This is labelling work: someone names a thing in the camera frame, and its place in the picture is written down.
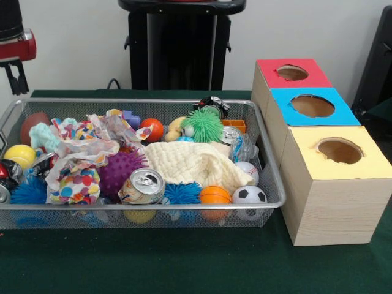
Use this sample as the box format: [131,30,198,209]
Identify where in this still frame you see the crushed black drink can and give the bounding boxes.
[0,159,24,204]

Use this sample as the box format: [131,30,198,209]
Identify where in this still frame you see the wooden box with three holes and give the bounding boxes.
[251,58,392,246]

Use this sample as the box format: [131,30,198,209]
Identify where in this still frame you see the purple spiky ball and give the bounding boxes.
[98,150,148,198]

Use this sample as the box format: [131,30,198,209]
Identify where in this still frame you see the black cable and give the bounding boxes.
[107,78,130,91]

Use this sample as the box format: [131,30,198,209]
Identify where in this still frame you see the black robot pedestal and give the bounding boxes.
[118,0,249,91]

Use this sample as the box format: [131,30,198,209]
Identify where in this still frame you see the small red ball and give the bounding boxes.
[140,118,165,143]

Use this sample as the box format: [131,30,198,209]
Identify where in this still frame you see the crushed silver can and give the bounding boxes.
[118,168,166,205]

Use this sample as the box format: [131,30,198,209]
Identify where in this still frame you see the green fuzzy toy with eyes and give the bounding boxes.
[179,108,225,143]

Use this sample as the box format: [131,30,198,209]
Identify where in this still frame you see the blue spiky ball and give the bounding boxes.
[9,178,48,205]

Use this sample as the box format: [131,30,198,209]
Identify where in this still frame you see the clear mesh bin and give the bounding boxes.
[0,98,286,228]

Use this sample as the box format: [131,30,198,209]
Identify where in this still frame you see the small orange basketball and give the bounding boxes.
[198,186,232,220]

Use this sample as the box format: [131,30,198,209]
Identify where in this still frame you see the cream knitted cloth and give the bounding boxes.
[144,141,255,190]

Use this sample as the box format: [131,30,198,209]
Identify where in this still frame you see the black silver drink can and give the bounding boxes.
[32,152,56,179]

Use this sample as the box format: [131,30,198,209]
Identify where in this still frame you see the purple toy block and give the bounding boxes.
[121,110,141,130]

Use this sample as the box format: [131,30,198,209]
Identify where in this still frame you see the dark red ball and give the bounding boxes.
[20,111,51,146]

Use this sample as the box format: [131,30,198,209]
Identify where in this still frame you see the yellow ball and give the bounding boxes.
[3,145,36,171]

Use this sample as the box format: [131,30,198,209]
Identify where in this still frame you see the colourful patterned cloth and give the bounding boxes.
[46,110,151,205]

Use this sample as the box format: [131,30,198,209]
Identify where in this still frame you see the light teal knitted cloth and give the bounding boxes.
[29,122,62,154]

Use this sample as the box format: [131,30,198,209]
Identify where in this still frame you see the small soccer ball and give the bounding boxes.
[232,185,268,221]

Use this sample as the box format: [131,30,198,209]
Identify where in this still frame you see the black chair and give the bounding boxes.
[352,5,392,123]

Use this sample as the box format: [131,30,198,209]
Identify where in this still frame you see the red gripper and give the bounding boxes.
[0,28,37,96]

